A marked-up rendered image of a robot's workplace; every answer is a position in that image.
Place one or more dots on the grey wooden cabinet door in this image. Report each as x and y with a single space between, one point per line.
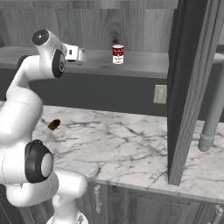
186 87

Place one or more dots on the white wall outlet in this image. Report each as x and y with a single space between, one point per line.
160 94

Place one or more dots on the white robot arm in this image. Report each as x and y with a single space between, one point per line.
20 122

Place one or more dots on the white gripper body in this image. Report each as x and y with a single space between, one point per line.
81 57

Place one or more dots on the red and white can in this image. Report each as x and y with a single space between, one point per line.
117 54

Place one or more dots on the brown can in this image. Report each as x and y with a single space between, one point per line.
54 124

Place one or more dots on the dark base cabinet door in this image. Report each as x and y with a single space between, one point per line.
89 204
207 214
157 208

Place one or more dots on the grey wooden wall cabinet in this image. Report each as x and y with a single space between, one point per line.
140 64

